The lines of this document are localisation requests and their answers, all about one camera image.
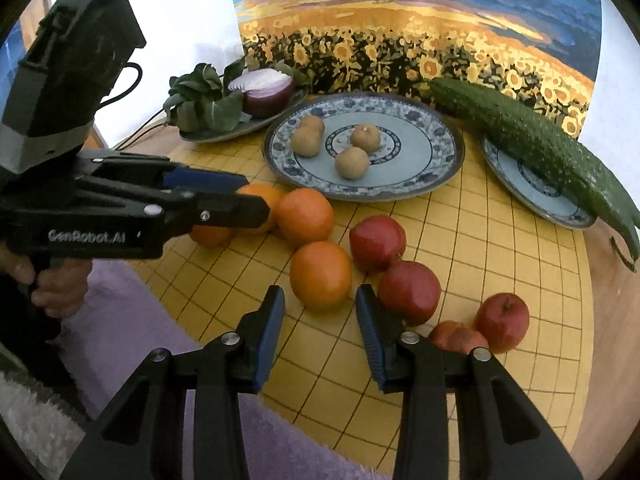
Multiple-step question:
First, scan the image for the purple fluffy towel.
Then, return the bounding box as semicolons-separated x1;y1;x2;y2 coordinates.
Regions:
50;259;386;480

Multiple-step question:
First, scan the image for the green bok choy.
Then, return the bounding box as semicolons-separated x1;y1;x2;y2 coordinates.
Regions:
163;56;311;133

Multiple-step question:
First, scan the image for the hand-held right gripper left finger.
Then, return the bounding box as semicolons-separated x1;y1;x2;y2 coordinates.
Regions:
59;285;286;480

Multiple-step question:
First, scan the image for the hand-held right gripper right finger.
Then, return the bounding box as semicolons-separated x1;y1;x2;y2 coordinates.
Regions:
355;284;585;480

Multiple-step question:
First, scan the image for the person's left hand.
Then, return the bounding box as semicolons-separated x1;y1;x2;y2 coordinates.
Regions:
0;240;93;318

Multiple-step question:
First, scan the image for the halved red onion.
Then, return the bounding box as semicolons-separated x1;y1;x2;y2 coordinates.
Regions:
227;68;296;120

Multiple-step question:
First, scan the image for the sunflower field painting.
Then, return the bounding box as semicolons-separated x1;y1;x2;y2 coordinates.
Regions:
226;0;603;141

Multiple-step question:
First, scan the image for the red apple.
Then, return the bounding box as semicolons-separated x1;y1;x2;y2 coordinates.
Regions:
349;215;407;273
474;293;531;355
429;321;490;356
377;260;442;327

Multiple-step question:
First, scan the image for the large blue patterned plate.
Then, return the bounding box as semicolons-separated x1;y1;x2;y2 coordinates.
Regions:
262;92;466;202

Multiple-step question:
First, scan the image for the yellow grid board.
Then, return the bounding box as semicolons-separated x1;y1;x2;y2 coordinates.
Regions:
112;95;593;480

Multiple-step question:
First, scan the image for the oval blue patterned plate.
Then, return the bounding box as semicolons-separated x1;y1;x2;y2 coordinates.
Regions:
179;84;310;143

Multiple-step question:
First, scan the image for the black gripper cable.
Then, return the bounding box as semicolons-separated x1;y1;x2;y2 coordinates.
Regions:
97;62;143;108

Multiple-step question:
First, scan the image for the small blue patterned plate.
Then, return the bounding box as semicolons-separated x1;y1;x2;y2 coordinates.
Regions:
481;132;598;230

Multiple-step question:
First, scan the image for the orange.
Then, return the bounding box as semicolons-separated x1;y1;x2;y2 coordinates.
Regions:
189;225;236;248
235;182;283;235
276;188;335;249
289;241;353;311

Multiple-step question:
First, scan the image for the bumpy green cucumber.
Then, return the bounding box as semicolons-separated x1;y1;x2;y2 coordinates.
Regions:
429;77;640;273

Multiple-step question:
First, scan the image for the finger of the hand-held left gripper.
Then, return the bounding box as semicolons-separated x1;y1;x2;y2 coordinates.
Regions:
75;177;272;241
80;152;249;196

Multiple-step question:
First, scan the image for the white shaggy rug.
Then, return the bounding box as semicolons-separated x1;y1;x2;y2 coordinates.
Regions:
0;370;86;480

